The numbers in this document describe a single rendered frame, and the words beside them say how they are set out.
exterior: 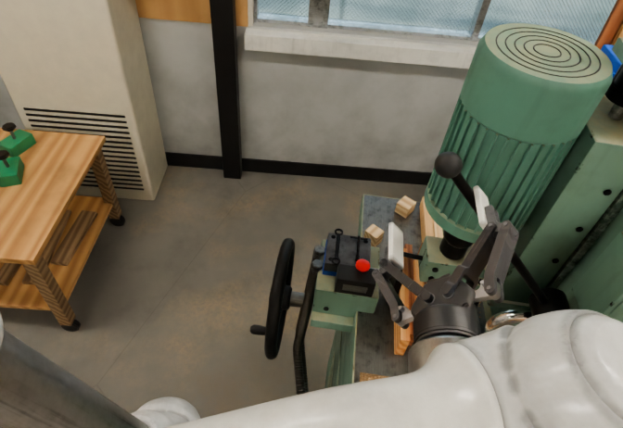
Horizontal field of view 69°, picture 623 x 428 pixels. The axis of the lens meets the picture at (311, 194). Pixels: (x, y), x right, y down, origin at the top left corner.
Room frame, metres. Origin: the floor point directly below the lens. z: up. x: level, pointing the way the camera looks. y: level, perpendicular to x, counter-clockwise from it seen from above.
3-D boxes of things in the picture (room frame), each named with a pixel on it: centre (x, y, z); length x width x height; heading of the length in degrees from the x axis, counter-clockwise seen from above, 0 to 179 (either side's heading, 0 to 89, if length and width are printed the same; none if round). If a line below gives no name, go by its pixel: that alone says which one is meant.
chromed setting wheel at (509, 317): (0.46, -0.42, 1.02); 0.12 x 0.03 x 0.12; 87
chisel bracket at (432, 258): (0.59, -0.31, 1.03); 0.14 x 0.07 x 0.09; 87
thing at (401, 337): (0.56, -0.22, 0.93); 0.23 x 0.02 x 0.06; 177
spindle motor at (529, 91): (0.59, -0.29, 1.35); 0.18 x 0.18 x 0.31
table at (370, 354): (0.60, -0.18, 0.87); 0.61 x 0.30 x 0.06; 177
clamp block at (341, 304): (0.60, -0.10, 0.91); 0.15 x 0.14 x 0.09; 177
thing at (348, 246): (0.60, -0.10, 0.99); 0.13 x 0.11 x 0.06; 177
